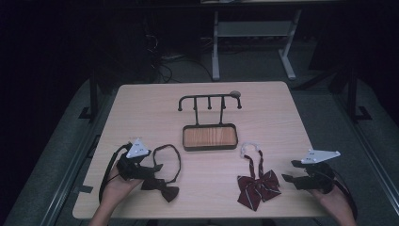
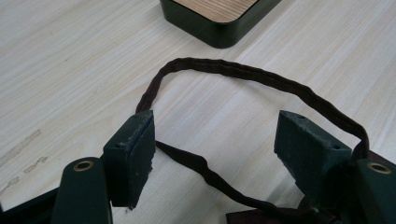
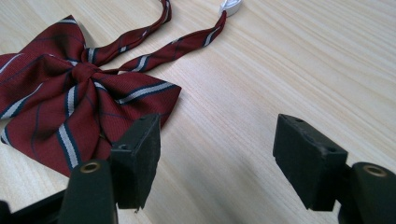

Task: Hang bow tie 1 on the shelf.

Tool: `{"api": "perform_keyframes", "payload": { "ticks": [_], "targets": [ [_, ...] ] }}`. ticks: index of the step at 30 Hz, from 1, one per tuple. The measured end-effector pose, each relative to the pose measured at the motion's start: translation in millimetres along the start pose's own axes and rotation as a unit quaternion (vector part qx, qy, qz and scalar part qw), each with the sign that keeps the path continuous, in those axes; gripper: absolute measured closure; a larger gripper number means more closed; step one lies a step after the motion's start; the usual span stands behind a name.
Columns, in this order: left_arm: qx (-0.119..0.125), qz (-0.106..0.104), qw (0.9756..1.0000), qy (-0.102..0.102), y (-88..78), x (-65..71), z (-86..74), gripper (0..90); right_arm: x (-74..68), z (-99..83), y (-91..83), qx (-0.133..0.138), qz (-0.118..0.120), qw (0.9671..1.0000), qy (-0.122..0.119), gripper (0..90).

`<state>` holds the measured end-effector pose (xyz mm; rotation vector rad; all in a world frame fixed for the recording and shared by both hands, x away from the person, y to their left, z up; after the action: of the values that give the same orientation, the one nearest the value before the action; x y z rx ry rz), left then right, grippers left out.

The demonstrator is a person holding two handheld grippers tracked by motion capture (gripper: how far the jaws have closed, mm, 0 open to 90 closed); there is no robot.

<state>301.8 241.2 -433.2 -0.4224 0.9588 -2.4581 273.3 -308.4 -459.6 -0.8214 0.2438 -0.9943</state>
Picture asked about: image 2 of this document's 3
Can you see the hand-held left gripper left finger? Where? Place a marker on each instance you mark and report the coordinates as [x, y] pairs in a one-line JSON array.
[[130, 161]]

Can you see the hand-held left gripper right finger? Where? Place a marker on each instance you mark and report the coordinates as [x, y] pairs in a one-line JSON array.
[[308, 155]]

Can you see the black rack with wooden base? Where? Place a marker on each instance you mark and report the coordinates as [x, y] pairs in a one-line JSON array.
[[218, 31]]

